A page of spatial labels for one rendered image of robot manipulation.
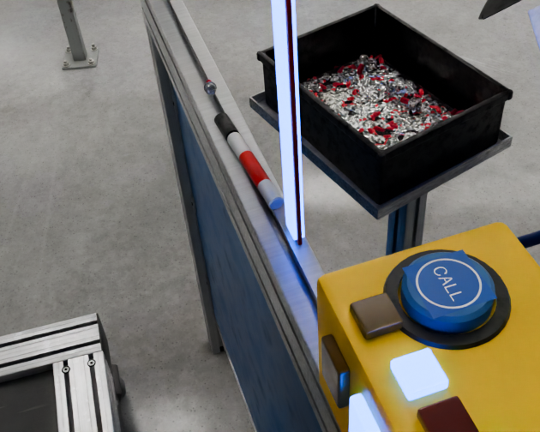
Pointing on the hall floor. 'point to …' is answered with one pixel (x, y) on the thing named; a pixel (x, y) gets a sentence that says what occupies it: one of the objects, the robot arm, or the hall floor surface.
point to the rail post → (184, 193)
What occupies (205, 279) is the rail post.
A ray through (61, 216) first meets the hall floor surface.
